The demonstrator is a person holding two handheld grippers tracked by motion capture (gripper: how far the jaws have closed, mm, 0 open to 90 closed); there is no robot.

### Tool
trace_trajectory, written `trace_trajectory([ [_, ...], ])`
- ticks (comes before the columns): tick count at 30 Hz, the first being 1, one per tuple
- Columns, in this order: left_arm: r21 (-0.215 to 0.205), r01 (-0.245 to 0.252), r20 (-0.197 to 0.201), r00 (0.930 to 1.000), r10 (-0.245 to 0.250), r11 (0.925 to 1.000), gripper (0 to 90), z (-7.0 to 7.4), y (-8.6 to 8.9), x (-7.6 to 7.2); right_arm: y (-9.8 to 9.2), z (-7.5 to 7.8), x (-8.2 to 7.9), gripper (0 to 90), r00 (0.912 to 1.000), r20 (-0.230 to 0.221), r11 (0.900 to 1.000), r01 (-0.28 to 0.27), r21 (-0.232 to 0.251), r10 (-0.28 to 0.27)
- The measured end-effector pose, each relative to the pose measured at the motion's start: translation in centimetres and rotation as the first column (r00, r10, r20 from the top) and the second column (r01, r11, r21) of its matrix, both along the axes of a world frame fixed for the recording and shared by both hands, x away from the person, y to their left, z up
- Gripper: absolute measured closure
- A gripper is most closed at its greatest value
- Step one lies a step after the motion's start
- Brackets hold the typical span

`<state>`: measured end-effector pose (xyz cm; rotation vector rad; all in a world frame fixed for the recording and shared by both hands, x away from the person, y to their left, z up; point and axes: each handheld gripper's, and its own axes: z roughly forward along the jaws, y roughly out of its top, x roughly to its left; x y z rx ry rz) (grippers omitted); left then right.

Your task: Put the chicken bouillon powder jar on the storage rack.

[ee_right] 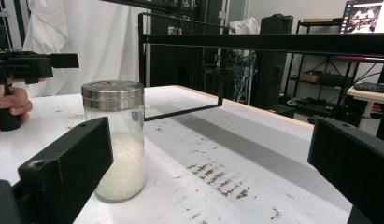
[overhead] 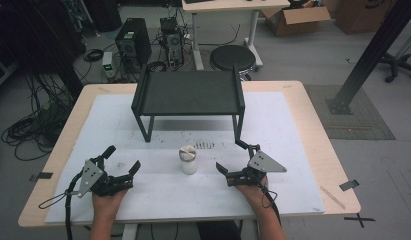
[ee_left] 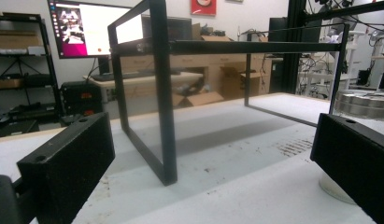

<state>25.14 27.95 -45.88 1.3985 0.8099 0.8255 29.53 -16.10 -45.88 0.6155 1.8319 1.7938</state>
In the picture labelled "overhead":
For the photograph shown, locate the white table leg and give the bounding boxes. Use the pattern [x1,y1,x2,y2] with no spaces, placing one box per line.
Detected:
[121,223,139,240]

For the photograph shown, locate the grey floor mat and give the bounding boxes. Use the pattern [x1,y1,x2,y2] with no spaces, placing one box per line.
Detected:
[304,83,397,141]

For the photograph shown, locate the black office chair base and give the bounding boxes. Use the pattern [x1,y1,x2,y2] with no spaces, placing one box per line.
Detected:
[378,51,411,84]

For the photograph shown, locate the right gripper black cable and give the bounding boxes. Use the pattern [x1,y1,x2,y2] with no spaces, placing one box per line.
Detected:
[258,178,283,225]

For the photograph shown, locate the black metal frame beam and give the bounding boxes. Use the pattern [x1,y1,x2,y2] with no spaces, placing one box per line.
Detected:
[326,0,411,116]

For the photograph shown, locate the person's dark pants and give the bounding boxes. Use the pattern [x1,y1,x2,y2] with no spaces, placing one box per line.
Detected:
[196,220,243,240]

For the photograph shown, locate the small white jar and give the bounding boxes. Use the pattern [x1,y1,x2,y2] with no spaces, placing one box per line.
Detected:
[178,145,198,176]

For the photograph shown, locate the coiled black cable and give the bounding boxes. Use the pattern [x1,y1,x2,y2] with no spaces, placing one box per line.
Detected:
[82,48,105,63]

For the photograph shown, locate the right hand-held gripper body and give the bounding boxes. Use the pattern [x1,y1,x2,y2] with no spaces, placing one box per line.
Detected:
[225,144,288,188]

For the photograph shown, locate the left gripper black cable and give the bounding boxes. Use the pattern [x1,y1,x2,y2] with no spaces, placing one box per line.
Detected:
[38,169,86,240]

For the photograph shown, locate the small white power unit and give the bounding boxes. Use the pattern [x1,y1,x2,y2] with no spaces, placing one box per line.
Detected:
[101,51,115,80]

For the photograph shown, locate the person's left hand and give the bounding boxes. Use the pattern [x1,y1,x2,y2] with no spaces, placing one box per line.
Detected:
[91,187,129,215]

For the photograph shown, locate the open cardboard box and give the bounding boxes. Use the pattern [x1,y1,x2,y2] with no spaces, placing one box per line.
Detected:
[261,3,332,37]

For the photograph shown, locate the white table mat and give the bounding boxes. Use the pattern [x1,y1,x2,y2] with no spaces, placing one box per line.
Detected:
[45,91,326,225]

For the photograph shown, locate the black round stool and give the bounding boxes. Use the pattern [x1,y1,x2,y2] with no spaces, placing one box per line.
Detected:
[209,44,257,81]

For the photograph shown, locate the closed cardboard box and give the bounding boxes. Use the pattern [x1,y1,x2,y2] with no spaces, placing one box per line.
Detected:
[334,0,397,35]

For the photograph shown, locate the open computer case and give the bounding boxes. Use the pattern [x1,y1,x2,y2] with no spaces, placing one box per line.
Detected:
[159,17,185,68]

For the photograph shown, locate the black tape cross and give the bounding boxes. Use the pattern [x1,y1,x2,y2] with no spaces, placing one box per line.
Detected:
[343,213,376,229]

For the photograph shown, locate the black metal shelf rack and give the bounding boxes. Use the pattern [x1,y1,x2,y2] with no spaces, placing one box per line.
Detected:
[130,64,246,144]

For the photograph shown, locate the bundle of black floor cables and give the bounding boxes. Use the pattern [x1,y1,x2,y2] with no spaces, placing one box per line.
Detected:
[0,71,77,162]

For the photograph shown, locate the person's right hand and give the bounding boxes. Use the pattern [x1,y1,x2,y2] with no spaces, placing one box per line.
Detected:
[234,175,271,212]

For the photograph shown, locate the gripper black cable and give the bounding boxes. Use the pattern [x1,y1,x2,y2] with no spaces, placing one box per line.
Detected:
[38,169,86,240]
[258,178,283,225]

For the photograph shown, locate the black tape strip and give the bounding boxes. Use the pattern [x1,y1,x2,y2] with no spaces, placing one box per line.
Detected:
[338,179,360,192]
[28,171,54,183]

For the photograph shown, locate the dark curtain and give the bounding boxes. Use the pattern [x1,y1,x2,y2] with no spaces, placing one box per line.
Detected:
[0,0,87,101]

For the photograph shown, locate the large black computer tower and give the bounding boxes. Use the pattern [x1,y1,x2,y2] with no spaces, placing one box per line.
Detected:
[114,17,153,66]

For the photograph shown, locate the white desk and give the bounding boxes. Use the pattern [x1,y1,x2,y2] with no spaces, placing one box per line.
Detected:
[181,0,291,72]

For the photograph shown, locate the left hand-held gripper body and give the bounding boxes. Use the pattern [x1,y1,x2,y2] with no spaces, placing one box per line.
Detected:
[77,155,134,199]

